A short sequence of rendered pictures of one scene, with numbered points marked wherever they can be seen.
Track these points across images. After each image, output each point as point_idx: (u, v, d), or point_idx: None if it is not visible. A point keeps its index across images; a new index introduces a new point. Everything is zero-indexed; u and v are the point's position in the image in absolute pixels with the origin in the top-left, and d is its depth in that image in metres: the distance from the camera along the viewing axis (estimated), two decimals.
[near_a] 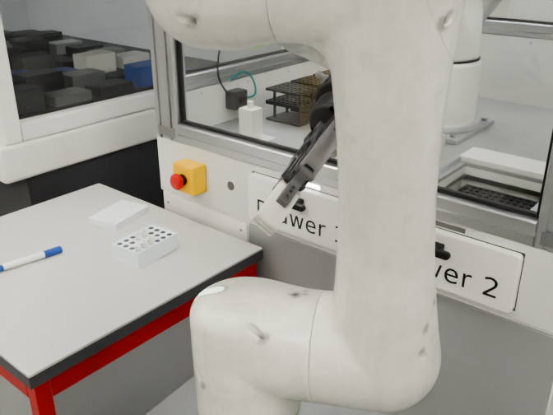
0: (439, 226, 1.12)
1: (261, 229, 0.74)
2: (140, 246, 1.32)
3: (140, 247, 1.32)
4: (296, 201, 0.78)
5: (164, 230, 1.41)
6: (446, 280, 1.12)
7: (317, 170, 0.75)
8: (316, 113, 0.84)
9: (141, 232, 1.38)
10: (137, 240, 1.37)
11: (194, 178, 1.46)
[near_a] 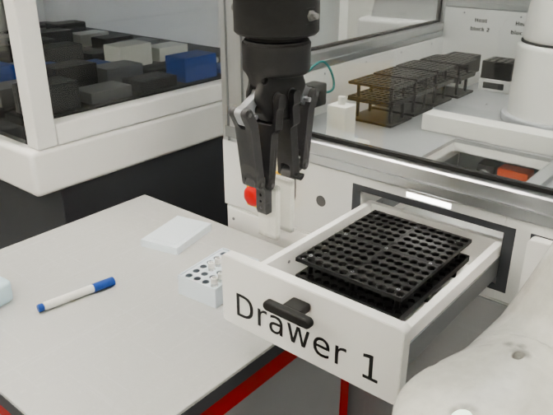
0: None
1: (285, 228, 0.78)
2: (217, 280, 1.04)
3: (217, 281, 1.04)
4: (298, 179, 0.74)
5: None
6: None
7: (255, 179, 0.69)
8: None
9: (215, 260, 1.10)
10: (210, 270, 1.09)
11: None
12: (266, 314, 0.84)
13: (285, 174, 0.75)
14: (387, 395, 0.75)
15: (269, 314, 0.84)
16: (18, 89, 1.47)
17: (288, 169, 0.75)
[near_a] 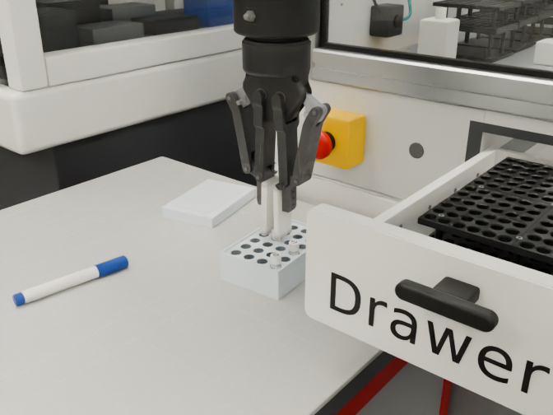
0: None
1: (284, 235, 0.76)
2: (281, 258, 0.70)
3: (281, 259, 0.70)
4: (277, 188, 0.72)
5: (305, 227, 0.80)
6: None
7: (242, 160, 0.75)
8: None
9: (272, 231, 0.76)
10: None
11: (350, 137, 0.84)
12: (386, 306, 0.51)
13: (285, 180, 0.73)
14: None
15: (392, 308, 0.50)
16: None
17: (285, 176, 0.73)
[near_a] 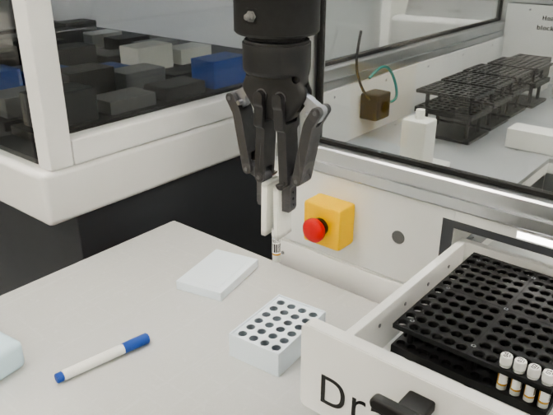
0: None
1: (284, 235, 0.76)
2: None
3: None
4: (277, 188, 0.72)
5: (301, 306, 0.93)
6: None
7: (242, 160, 0.75)
8: None
9: (525, 366, 0.62)
10: (538, 379, 0.62)
11: (341, 225, 0.97)
12: (364, 406, 0.64)
13: (285, 180, 0.73)
14: None
15: (369, 408, 0.63)
16: (27, 98, 1.26)
17: (285, 176, 0.73)
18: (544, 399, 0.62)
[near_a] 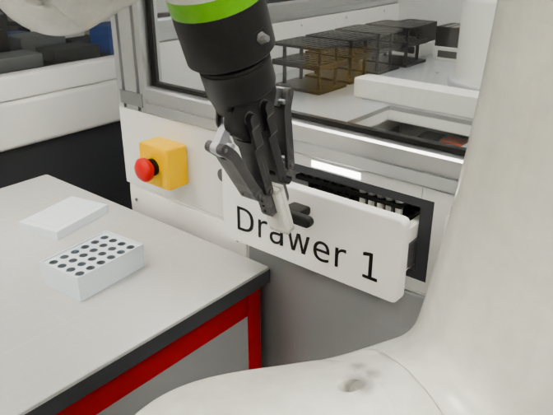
0: None
1: None
2: None
3: None
4: (286, 184, 0.73)
5: (123, 240, 0.95)
6: None
7: (252, 195, 0.69)
8: None
9: None
10: (393, 201, 0.83)
11: (169, 164, 1.00)
12: (267, 224, 0.85)
13: (272, 179, 0.73)
14: (386, 293, 0.75)
15: None
16: None
17: (274, 174, 0.73)
18: None
